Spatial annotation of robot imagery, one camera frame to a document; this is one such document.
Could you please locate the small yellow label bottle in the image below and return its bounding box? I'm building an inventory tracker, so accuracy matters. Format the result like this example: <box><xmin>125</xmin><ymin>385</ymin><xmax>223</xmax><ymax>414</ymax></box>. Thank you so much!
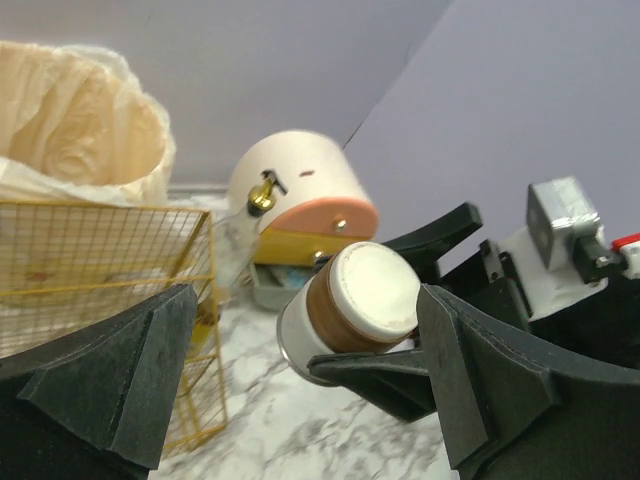
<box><xmin>188</xmin><ymin>302</ymin><xmax>220</xmax><ymax>358</ymax></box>

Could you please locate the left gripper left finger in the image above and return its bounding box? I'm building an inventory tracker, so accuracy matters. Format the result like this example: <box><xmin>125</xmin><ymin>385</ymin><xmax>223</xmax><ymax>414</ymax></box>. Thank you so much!
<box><xmin>1</xmin><ymin>284</ymin><xmax>198</xmax><ymax>479</ymax></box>

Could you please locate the bin with plastic bag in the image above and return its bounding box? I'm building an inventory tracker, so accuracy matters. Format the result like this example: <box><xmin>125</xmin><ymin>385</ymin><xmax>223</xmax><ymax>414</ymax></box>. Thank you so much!
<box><xmin>1</xmin><ymin>41</ymin><xmax>176</xmax><ymax>207</ymax></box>

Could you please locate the clear glass oil bottle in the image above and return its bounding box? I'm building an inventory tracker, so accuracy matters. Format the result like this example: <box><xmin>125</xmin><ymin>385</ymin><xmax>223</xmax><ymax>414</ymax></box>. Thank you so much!
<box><xmin>213</xmin><ymin>169</ymin><xmax>288</xmax><ymax>300</ymax></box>

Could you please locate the steel cream cup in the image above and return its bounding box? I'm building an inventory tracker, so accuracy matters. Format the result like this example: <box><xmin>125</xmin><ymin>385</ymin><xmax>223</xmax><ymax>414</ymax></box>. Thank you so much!
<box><xmin>276</xmin><ymin>241</ymin><xmax>421</xmax><ymax>386</ymax></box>

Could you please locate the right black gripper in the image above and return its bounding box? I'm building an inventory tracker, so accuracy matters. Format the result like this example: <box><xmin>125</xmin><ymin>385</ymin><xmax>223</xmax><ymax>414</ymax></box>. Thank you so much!
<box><xmin>307</xmin><ymin>202</ymin><xmax>639</xmax><ymax>423</ymax></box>

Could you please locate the gold wire rack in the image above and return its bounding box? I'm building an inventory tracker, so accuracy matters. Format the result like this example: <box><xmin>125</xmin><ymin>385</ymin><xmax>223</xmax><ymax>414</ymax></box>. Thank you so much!
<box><xmin>1</xmin><ymin>200</ymin><xmax>228</xmax><ymax>457</ymax></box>

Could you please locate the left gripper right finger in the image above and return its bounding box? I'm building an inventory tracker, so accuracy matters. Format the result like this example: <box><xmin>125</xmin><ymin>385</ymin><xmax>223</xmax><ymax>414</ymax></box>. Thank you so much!
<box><xmin>418</xmin><ymin>285</ymin><xmax>639</xmax><ymax>479</ymax></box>

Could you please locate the round drawer organizer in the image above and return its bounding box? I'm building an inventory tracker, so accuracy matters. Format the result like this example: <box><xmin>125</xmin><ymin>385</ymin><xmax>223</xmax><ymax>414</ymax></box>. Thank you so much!
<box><xmin>227</xmin><ymin>130</ymin><xmax>379</xmax><ymax>311</ymax></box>

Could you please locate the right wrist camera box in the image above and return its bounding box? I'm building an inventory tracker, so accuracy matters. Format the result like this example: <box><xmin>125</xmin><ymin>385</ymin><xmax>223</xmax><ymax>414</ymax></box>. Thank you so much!
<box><xmin>500</xmin><ymin>176</ymin><xmax>639</xmax><ymax>323</ymax></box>

